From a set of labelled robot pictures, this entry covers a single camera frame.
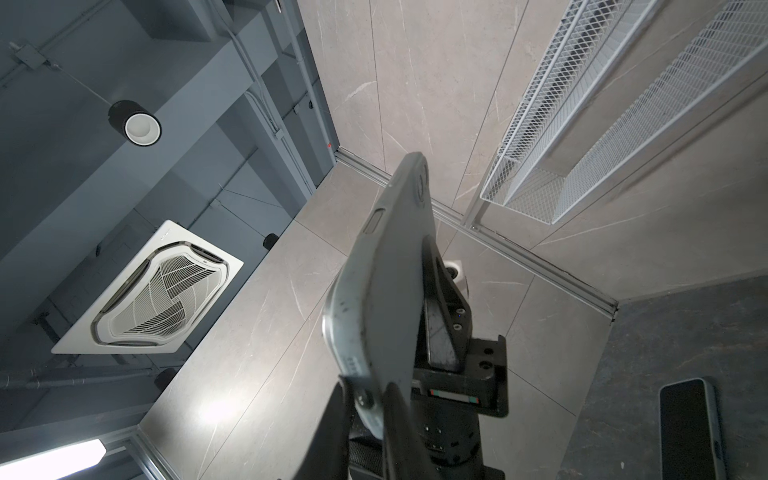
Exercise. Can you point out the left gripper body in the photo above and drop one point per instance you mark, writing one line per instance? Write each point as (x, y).
(481, 387)

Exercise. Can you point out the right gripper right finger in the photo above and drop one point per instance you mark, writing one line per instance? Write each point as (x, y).
(405, 438)

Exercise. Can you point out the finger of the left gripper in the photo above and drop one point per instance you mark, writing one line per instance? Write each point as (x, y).
(446, 323)

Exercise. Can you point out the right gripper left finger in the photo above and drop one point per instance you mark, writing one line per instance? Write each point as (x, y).
(327, 456)

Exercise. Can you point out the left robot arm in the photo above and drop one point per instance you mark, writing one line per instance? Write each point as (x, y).
(451, 436)

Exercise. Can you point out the black phone right side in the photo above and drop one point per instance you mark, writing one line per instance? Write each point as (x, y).
(690, 439)

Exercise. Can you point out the ceiling air conditioner unit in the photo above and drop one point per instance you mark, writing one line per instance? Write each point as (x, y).
(157, 300)

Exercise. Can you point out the black ceiling spotlight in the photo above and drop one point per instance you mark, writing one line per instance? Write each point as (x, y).
(134, 123)

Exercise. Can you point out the white wire mesh basket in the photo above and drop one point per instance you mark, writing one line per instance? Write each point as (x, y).
(616, 77)

